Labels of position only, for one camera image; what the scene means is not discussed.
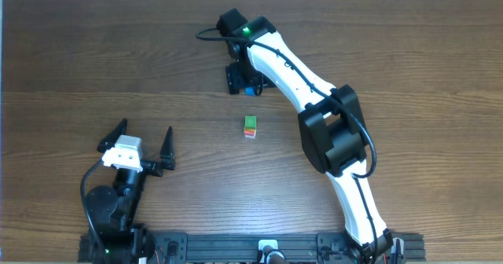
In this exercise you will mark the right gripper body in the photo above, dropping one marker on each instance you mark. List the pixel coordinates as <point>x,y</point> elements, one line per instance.
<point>236,79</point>

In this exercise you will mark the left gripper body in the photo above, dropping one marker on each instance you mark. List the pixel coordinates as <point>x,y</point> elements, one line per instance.
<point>153,167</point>

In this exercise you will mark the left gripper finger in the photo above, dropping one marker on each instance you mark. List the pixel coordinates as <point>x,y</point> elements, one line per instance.
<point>168,154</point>
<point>114,134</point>

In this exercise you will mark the blue cube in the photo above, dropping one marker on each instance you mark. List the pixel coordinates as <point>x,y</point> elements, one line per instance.
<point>249,91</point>

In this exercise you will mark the green cube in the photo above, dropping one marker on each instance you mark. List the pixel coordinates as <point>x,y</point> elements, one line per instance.
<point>250,122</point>

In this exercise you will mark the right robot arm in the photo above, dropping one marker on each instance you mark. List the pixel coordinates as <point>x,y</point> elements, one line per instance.
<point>291,71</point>

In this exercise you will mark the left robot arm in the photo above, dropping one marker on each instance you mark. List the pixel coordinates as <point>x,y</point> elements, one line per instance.
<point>102,207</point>

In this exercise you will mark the orange cube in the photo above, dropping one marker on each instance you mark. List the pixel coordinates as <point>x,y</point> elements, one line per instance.
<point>250,130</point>

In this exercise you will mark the white cube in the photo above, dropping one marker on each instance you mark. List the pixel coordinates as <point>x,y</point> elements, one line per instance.
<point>250,136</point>

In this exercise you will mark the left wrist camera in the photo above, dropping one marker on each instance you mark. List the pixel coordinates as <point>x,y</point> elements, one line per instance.
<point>123,154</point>

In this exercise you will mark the mounting rail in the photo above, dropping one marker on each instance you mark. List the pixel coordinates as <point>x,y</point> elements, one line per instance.
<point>228,248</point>

